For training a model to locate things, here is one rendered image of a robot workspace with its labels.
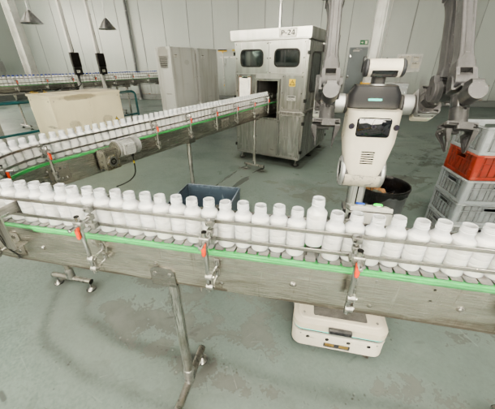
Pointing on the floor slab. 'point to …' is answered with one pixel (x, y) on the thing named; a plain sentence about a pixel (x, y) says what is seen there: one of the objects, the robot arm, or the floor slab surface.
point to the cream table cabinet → (75, 109)
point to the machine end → (263, 73)
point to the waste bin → (402, 190)
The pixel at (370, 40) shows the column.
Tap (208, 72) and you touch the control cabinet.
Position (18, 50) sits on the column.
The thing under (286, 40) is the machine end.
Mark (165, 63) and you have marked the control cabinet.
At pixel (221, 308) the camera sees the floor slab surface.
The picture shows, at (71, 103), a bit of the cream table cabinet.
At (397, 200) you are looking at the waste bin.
